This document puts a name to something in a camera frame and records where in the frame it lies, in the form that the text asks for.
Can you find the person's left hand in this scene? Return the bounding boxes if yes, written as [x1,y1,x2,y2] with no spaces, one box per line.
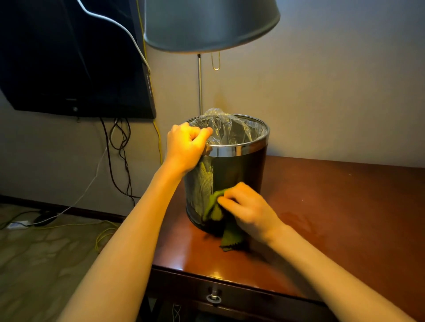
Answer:
[164,122,213,176]

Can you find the person's right hand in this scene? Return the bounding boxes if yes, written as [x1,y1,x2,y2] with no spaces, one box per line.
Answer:
[217,181,286,245]

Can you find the green cleaning cloth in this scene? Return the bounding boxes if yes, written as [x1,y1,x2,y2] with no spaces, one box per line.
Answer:
[202,188,250,252]

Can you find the black metal trash bin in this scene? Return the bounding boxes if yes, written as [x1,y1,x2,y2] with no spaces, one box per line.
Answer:
[183,114,270,234]

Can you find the clear plastic bin liner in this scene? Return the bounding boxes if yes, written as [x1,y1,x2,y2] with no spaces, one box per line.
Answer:
[188,107,269,146]

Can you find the person's left forearm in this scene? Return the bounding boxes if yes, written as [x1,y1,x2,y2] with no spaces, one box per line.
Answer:
[58,165,185,322]

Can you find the person's right forearm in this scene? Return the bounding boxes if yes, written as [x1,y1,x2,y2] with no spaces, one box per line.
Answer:
[267,225,417,322]

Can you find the brown wooden table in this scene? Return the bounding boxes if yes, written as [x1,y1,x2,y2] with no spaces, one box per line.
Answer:
[138,156,425,322]

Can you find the grey shade metal lamp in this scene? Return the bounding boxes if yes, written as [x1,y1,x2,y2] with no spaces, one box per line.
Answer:
[143,0,281,116]

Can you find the black television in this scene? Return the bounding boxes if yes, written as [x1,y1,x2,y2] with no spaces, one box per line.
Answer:
[0,0,157,119]

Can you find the black cables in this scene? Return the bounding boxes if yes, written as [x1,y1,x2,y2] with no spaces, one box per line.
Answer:
[99,118,142,207]

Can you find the white cable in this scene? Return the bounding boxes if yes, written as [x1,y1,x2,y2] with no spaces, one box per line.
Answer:
[13,0,152,230]

